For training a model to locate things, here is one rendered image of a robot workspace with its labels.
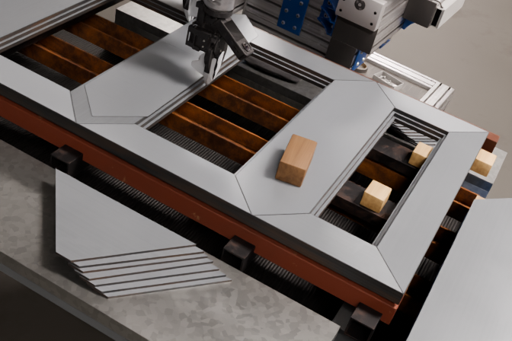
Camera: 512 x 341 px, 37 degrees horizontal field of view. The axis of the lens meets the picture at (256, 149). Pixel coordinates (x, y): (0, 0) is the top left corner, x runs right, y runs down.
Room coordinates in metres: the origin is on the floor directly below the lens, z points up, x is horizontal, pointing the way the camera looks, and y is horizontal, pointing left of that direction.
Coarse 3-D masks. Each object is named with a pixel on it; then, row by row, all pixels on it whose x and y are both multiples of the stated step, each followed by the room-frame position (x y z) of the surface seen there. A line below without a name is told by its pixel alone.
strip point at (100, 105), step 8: (88, 88) 1.48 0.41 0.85; (88, 96) 1.45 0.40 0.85; (96, 96) 1.46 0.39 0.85; (104, 96) 1.47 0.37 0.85; (96, 104) 1.43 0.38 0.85; (104, 104) 1.44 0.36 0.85; (112, 104) 1.45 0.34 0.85; (120, 104) 1.45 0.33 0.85; (96, 112) 1.40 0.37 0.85; (104, 112) 1.41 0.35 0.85; (112, 112) 1.42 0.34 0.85; (120, 112) 1.42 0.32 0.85; (128, 112) 1.43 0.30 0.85; (136, 112) 1.44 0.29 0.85
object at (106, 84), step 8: (96, 80) 1.53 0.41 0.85; (104, 80) 1.54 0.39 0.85; (112, 80) 1.55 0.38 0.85; (120, 80) 1.56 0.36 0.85; (96, 88) 1.49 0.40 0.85; (104, 88) 1.50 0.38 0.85; (112, 88) 1.51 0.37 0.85; (120, 88) 1.52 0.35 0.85; (128, 88) 1.53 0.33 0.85; (136, 88) 1.54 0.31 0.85; (112, 96) 1.48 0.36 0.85; (120, 96) 1.49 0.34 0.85; (128, 96) 1.50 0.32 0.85; (136, 96) 1.51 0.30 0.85; (144, 96) 1.51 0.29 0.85; (152, 96) 1.52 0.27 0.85; (128, 104) 1.46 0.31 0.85; (136, 104) 1.47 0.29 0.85; (144, 104) 1.48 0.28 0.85; (152, 104) 1.49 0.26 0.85; (160, 104) 1.50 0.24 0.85; (144, 112) 1.45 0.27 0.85; (152, 112) 1.46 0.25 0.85
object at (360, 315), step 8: (360, 304) 1.10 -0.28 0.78; (360, 312) 1.08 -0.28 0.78; (368, 312) 1.09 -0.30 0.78; (376, 312) 1.09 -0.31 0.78; (352, 320) 1.08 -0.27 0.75; (360, 320) 1.06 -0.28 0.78; (368, 320) 1.06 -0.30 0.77; (376, 320) 1.07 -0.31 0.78; (352, 328) 1.08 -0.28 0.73; (360, 328) 1.08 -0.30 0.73; (368, 328) 1.09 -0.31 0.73; (352, 336) 1.06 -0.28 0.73; (360, 336) 1.06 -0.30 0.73; (368, 336) 1.07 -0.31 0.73
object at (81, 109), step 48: (96, 0) 1.95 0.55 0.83; (144, 0) 2.04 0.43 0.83; (0, 48) 1.59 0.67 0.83; (144, 48) 1.74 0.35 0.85; (192, 96) 1.61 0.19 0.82; (96, 144) 1.32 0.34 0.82; (192, 192) 1.24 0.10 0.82; (336, 192) 1.37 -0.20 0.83; (288, 240) 1.17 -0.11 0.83; (432, 240) 1.28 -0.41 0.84; (384, 288) 1.10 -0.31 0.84
